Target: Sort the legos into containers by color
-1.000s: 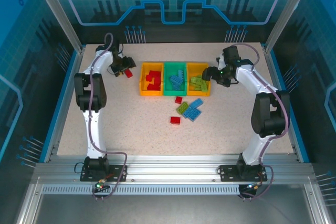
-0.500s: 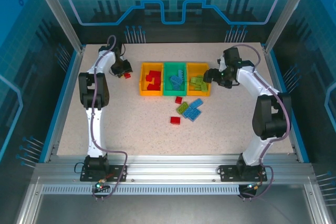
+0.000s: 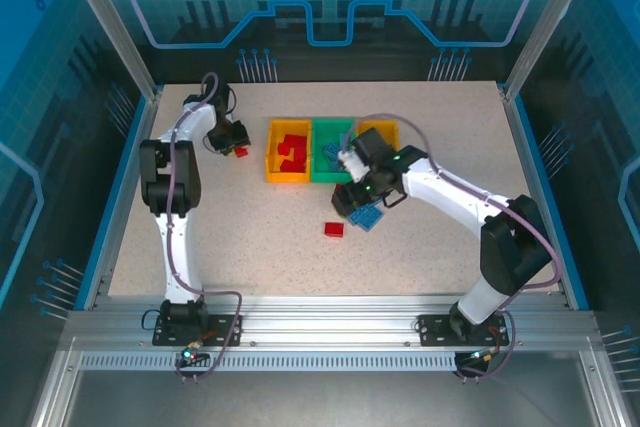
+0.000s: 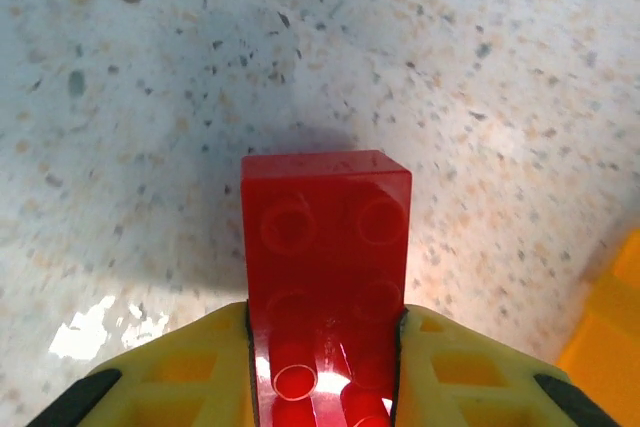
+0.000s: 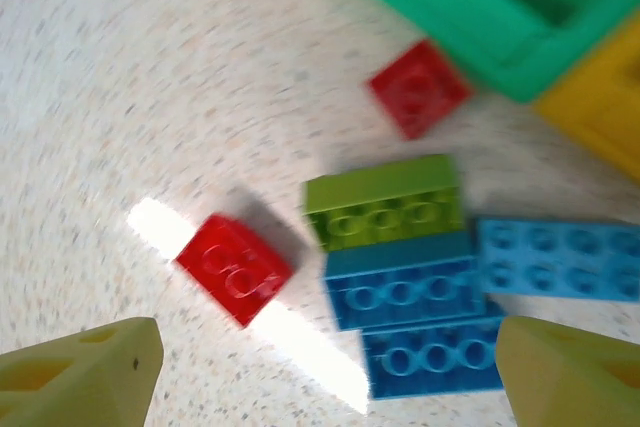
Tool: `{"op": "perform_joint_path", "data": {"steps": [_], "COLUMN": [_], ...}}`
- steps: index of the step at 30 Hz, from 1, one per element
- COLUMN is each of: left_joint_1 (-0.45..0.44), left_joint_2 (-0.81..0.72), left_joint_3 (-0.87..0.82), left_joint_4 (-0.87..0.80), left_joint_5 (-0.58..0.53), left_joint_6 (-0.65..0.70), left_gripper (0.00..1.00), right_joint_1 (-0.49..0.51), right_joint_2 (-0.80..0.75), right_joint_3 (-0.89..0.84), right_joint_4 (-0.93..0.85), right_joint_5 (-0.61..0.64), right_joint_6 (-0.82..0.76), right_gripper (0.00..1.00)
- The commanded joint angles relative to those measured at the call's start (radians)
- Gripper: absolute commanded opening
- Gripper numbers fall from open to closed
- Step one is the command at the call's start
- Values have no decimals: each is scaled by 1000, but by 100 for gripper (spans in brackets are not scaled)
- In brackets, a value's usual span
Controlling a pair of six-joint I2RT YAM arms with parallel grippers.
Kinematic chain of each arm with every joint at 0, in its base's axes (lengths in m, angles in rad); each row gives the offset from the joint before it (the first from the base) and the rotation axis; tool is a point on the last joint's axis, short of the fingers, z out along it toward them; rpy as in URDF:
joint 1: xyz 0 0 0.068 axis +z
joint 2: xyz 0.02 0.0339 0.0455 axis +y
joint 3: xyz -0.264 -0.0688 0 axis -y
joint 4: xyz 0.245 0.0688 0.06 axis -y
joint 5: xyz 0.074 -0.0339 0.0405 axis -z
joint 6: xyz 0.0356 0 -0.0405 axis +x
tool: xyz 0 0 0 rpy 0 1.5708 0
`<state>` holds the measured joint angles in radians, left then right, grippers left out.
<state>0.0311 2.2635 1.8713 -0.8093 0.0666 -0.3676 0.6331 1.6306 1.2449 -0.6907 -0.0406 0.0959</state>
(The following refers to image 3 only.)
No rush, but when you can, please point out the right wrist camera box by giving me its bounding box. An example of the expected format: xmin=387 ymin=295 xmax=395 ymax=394
xmin=337 ymin=139 xmax=370 ymax=183

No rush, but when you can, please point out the green plastic bin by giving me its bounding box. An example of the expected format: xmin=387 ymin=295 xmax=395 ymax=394
xmin=309 ymin=118 xmax=358 ymax=184

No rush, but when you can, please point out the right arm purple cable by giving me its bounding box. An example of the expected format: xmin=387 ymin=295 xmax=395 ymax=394
xmin=342 ymin=112 xmax=560 ymax=383

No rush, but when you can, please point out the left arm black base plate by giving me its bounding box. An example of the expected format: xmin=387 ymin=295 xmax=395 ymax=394
xmin=152 ymin=314 xmax=245 ymax=347

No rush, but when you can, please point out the yellow plastic bin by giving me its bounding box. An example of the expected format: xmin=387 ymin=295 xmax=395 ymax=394
xmin=353 ymin=119 xmax=403 ymax=153
xmin=264 ymin=119 xmax=314 ymax=184

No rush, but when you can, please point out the steel bottom plate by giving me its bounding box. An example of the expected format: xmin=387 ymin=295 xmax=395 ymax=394
xmin=62 ymin=369 xmax=601 ymax=427

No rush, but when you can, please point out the wide aluminium base rail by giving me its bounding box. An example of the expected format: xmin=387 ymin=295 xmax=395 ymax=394
xmin=64 ymin=295 xmax=599 ymax=348

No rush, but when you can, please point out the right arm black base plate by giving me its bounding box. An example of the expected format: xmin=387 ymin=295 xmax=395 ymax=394
xmin=417 ymin=313 xmax=511 ymax=347

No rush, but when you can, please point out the aluminium side rail blue edge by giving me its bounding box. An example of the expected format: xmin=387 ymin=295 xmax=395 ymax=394
xmin=499 ymin=82 xmax=591 ymax=312
xmin=73 ymin=85 xmax=165 ymax=312

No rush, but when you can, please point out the aluminium frame post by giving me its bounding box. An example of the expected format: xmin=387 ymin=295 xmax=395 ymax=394
xmin=55 ymin=0 xmax=165 ymax=101
xmin=502 ymin=0 xmax=606 ymax=101

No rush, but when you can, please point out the slotted grey cable duct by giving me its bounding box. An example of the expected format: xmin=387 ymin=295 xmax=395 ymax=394
xmin=78 ymin=352 xmax=459 ymax=369

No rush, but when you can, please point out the small adapter with LED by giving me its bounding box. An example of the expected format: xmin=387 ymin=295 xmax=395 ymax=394
xmin=467 ymin=349 xmax=501 ymax=366
xmin=182 ymin=341 xmax=211 ymax=366

